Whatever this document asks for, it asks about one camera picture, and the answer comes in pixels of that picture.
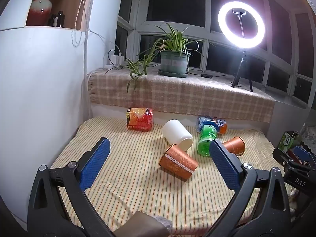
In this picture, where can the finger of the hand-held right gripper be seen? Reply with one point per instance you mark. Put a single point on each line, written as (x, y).
(284, 156)
(302, 153)

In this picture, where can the beige checked cloth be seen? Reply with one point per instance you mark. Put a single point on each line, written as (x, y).
(185, 96)

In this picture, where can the white window frame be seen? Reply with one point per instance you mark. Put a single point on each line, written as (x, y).
(207, 35)

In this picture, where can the black tripod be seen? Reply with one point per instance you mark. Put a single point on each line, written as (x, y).
(243, 64)

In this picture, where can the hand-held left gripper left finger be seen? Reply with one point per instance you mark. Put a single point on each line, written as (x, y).
(96, 161)

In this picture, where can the green pot saucer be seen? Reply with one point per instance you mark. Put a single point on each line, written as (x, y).
(172, 74)

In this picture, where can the black object on shelf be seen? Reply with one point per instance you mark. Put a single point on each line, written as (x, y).
(57, 19)

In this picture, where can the white cabinet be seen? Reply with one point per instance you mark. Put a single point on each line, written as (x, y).
(44, 84)

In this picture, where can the red and orange snack packet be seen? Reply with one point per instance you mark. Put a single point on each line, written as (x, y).
(139, 119)

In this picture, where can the white plastic cup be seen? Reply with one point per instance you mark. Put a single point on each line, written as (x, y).
(176, 134)

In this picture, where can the blue and orange drink packet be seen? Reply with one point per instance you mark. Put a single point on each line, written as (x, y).
(219, 124)

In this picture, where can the grey knitted cloth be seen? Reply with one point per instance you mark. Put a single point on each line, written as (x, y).
(164, 223)

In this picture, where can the white power strip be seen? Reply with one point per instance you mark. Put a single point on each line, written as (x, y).
(109, 67)

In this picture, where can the grey-green flower pot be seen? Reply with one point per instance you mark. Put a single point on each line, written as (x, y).
(174, 63)

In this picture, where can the large orange patterned paper cup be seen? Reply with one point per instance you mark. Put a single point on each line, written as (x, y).
(178, 163)

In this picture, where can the green box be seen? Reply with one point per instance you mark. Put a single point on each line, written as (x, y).
(287, 140)

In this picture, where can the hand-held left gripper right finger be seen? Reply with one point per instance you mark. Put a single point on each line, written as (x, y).
(225, 166)

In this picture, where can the black phone clamp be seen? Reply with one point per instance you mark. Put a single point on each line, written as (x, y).
(239, 12)

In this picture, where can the red and white vase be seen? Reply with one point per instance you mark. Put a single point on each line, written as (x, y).
(40, 7)

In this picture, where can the brown cloth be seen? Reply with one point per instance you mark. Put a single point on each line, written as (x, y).
(140, 224)

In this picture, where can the white lace cloth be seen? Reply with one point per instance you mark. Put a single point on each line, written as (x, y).
(309, 134)

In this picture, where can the green plastic bottle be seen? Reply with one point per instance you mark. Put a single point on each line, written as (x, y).
(206, 140)

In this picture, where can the yellow striped sheet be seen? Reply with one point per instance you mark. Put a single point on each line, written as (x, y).
(133, 190)

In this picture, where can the green spider plant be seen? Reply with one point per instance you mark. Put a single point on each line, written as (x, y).
(172, 43)

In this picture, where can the small orange paper cup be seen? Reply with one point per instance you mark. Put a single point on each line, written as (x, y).
(234, 146)

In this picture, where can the white charger plug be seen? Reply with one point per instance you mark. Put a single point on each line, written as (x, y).
(121, 58)
(114, 59)

